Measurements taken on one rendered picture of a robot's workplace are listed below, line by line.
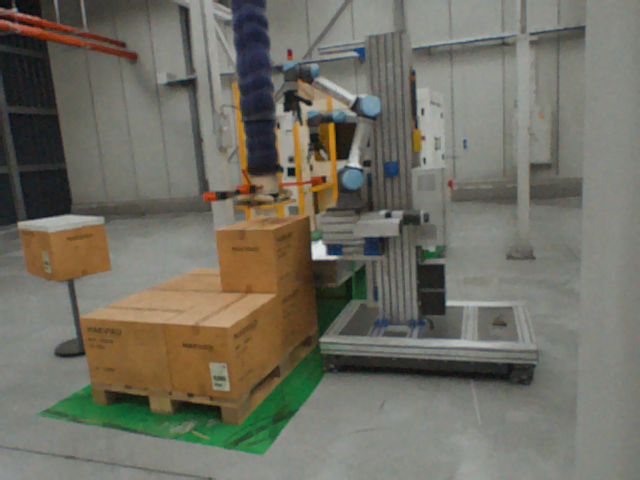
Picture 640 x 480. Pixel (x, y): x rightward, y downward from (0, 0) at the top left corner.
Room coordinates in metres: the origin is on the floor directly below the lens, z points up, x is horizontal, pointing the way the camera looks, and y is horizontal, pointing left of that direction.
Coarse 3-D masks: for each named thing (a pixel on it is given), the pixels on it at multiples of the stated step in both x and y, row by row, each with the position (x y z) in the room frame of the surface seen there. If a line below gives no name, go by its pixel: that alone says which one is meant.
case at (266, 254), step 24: (264, 216) 3.65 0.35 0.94; (288, 216) 3.55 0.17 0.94; (216, 240) 3.15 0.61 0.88; (240, 240) 3.08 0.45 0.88; (264, 240) 3.02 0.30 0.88; (288, 240) 3.20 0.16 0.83; (240, 264) 3.09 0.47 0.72; (264, 264) 3.02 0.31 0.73; (288, 264) 3.17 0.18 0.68; (312, 264) 3.53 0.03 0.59; (240, 288) 3.09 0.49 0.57; (264, 288) 3.03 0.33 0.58
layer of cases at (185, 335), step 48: (192, 288) 3.29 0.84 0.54; (288, 288) 3.14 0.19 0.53; (96, 336) 2.77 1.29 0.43; (144, 336) 2.64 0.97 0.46; (192, 336) 2.52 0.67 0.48; (240, 336) 2.55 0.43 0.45; (288, 336) 3.08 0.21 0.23; (144, 384) 2.66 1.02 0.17; (192, 384) 2.54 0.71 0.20; (240, 384) 2.50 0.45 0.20
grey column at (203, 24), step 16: (192, 0) 4.74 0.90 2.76; (208, 0) 4.76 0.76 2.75; (192, 16) 4.75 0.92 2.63; (208, 16) 4.73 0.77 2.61; (208, 32) 4.71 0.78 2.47; (208, 48) 4.70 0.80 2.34; (208, 64) 4.69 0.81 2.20; (208, 80) 4.70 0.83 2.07; (208, 96) 4.72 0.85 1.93; (208, 112) 4.72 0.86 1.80; (208, 128) 4.73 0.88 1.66; (208, 144) 4.74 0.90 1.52; (208, 160) 4.75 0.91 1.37; (224, 160) 4.75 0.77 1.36; (208, 176) 4.75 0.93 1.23; (224, 176) 4.72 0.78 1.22; (224, 208) 4.70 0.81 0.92; (224, 224) 4.71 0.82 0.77
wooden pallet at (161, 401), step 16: (304, 336) 3.31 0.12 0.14; (288, 352) 3.06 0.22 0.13; (304, 352) 3.31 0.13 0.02; (272, 368) 2.84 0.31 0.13; (288, 368) 3.04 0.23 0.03; (96, 384) 2.80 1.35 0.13; (112, 384) 2.75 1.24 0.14; (256, 384) 2.65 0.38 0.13; (272, 384) 2.85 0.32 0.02; (96, 400) 2.80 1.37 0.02; (112, 400) 2.82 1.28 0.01; (160, 400) 2.62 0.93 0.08; (176, 400) 2.65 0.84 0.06; (192, 400) 2.54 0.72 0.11; (208, 400) 2.50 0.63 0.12; (224, 400) 2.47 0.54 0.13; (240, 400) 2.48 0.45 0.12; (256, 400) 2.66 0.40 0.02; (224, 416) 2.47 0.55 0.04; (240, 416) 2.46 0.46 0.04
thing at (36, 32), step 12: (12, 12) 11.18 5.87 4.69; (0, 24) 10.47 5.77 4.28; (12, 24) 10.75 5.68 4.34; (36, 24) 11.79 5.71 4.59; (48, 24) 12.06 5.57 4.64; (36, 36) 11.33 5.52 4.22; (48, 36) 11.59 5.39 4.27; (60, 36) 11.93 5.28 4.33; (84, 36) 13.16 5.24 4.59; (96, 36) 13.51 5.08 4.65; (96, 48) 13.00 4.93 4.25; (108, 48) 13.41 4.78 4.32
